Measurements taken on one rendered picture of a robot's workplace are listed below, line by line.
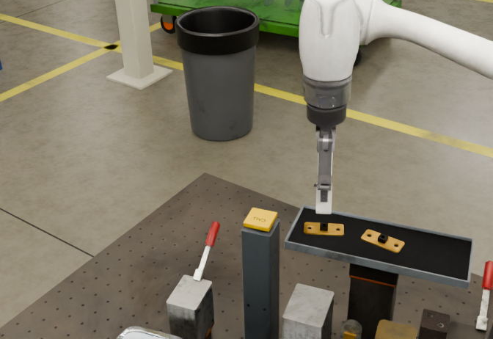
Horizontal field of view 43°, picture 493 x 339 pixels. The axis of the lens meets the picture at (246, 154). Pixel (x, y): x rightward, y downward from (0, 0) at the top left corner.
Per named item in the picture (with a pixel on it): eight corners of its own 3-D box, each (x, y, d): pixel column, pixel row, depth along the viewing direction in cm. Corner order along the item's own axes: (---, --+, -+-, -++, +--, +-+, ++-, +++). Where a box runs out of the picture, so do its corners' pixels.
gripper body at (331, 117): (307, 89, 123) (307, 130, 128) (305, 109, 116) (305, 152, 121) (346, 90, 122) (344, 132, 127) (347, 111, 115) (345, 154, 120)
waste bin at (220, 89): (167, 132, 406) (156, 23, 368) (214, 102, 441) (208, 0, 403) (230, 154, 382) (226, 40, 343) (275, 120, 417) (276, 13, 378)
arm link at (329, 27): (354, 85, 111) (360, 56, 121) (359, -2, 102) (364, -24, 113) (293, 82, 113) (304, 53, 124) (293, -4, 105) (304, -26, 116)
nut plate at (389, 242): (359, 239, 132) (360, 235, 131) (367, 230, 134) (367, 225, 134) (397, 253, 128) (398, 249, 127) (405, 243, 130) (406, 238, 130)
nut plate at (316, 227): (303, 233, 134) (304, 229, 133) (304, 222, 137) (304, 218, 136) (343, 236, 133) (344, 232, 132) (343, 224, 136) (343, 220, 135)
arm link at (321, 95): (301, 82, 113) (301, 111, 116) (353, 83, 112) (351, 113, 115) (304, 62, 121) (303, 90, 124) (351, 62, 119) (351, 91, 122)
